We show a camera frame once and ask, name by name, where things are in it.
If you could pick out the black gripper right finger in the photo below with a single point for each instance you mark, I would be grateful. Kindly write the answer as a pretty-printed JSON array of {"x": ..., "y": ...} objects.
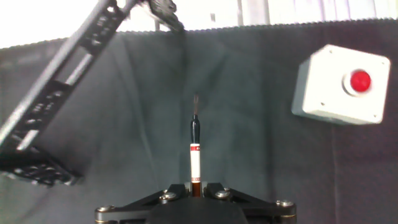
[{"x": 264, "y": 212}]

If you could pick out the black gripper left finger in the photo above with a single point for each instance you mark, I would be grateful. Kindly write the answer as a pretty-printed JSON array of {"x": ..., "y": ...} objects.
[{"x": 130, "y": 211}]

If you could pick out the black pen rack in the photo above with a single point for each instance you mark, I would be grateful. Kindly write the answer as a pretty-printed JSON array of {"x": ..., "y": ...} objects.
[{"x": 46, "y": 102}]

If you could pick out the black cloth with blue print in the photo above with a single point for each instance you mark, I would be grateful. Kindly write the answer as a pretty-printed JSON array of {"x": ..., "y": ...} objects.
[{"x": 248, "y": 140}]

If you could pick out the grey box with red button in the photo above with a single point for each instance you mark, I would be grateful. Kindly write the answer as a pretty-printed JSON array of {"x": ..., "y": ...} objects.
[{"x": 323, "y": 93}]

